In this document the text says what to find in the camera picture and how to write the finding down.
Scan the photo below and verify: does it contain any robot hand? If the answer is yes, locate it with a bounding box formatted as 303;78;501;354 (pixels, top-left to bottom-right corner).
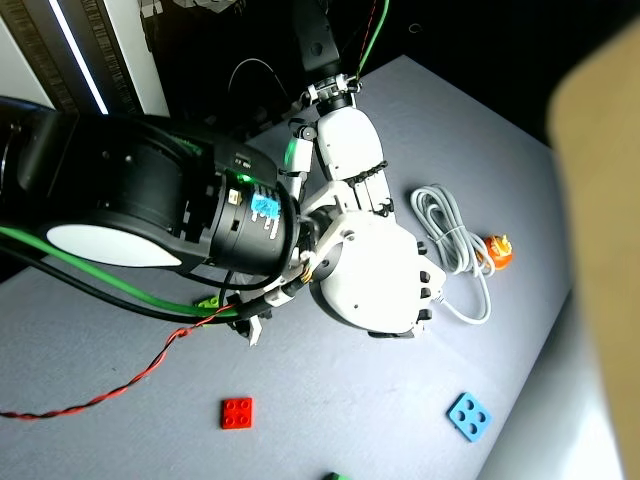
309;209;447;341
279;104;396;219

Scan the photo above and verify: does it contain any orange round toy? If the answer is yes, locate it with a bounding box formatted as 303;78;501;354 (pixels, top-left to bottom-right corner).
482;233;515;271

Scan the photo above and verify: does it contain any grey table cloth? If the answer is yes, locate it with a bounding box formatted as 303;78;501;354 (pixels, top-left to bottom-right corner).
0;53;626;480

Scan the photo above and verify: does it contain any blue block with four holes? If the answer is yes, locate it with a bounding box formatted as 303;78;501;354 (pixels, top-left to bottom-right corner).
446;392;494;444

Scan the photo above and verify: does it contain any red building plate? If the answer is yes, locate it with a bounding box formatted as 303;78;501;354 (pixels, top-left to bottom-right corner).
220;397;255;430

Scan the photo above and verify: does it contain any tan blurred board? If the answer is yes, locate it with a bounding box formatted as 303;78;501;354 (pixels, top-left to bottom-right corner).
547;9;640;480

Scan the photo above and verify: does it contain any white cabinet panel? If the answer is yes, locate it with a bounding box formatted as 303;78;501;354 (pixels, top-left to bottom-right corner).
102;0;171;117

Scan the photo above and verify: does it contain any grey coiled power cable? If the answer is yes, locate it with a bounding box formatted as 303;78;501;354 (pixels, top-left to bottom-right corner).
409;183;495;326

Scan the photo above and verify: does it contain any green cable of arm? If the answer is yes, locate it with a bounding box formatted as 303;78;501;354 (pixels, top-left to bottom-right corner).
0;225;236;321
357;0;391;77

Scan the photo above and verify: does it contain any red-black wire of arm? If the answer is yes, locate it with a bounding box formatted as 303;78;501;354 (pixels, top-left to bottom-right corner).
344;0;380;76
0;302;241;421

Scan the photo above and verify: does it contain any thin black cable loop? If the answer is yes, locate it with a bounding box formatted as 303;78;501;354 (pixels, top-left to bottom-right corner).
227;58;291;101

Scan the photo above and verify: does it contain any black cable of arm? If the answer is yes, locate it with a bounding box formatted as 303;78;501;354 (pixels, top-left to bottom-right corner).
0;244;241;327

